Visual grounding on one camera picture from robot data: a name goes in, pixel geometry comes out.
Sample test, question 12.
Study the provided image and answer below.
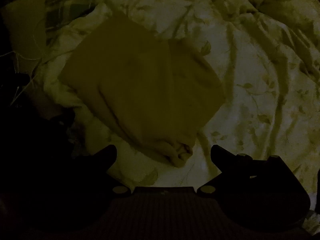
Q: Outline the yellow small garment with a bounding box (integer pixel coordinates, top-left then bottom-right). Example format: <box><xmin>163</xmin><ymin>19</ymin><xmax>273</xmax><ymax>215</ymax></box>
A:
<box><xmin>58</xmin><ymin>10</ymin><xmax>225</xmax><ymax>168</ymax></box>

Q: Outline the thin pale cord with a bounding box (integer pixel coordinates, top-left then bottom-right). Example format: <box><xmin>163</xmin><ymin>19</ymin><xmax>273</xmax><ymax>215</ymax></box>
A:
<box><xmin>0</xmin><ymin>17</ymin><xmax>50</xmax><ymax>107</ymax></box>

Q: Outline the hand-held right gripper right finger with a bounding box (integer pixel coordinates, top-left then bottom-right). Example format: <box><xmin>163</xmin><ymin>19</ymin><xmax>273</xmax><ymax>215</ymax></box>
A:
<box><xmin>197</xmin><ymin>144</ymin><xmax>304</xmax><ymax>195</ymax></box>

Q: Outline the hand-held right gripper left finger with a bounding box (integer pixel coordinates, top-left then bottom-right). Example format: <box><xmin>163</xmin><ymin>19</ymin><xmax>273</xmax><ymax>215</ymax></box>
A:
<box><xmin>64</xmin><ymin>144</ymin><xmax>132</xmax><ymax>195</ymax></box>

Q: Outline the checked patterned cloth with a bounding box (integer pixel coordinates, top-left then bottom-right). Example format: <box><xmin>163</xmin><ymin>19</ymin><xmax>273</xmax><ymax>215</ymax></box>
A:
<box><xmin>44</xmin><ymin>0</ymin><xmax>98</xmax><ymax>46</ymax></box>

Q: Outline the plain pale bed sheet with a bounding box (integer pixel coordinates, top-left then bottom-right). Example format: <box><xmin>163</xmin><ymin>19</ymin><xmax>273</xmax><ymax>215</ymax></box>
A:
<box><xmin>0</xmin><ymin>0</ymin><xmax>52</xmax><ymax>64</ymax></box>

